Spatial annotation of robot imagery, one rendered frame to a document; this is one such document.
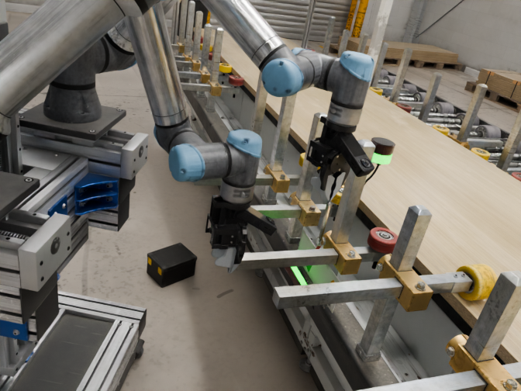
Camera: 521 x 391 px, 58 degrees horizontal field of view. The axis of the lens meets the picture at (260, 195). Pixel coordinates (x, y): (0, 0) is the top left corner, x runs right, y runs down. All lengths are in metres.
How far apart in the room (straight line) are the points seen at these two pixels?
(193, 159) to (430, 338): 0.79
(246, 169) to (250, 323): 1.36
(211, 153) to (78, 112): 0.51
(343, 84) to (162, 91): 0.39
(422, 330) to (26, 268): 0.98
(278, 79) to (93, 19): 0.37
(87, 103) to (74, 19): 0.61
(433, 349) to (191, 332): 1.16
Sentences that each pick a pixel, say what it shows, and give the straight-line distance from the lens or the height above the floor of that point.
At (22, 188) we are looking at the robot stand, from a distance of 1.04.
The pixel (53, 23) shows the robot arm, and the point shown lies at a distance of 0.78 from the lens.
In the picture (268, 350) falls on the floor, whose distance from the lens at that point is 2.17.
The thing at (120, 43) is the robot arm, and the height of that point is 1.24.
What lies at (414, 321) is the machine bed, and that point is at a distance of 1.41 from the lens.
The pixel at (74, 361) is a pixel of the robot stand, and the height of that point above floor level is 0.21.
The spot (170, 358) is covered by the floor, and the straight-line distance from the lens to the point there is 2.08.
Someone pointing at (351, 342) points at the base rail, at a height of 0.70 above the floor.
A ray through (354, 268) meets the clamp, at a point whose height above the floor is 0.84.
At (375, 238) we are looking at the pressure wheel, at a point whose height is 0.91.
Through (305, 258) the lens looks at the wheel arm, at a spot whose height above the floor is 0.85.
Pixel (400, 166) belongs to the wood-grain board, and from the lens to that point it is 1.84.
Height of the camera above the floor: 1.53
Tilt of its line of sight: 27 degrees down
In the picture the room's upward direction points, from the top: 11 degrees clockwise
